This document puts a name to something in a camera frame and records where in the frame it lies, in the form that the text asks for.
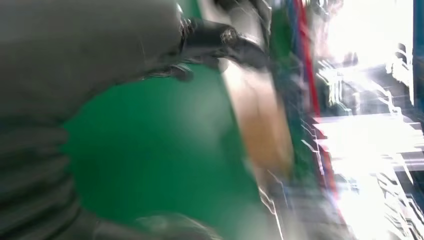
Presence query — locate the green table board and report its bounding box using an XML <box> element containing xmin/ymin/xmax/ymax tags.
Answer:
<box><xmin>61</xmin><ymin>0</ymin><xmax>266</xmax><ymax>233</ymax></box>

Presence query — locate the brown cardboard box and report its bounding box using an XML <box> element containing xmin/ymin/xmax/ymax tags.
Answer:
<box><xmin>221</xmin><ymin>62</ymin><xmax>296</xmax><ymax>176</ymax></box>

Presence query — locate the green plastic crate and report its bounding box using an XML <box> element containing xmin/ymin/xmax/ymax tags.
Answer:
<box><xmin>268</xmin><ymin>6</ymin><xmax>316</xmax><ymax>181</ymax></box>

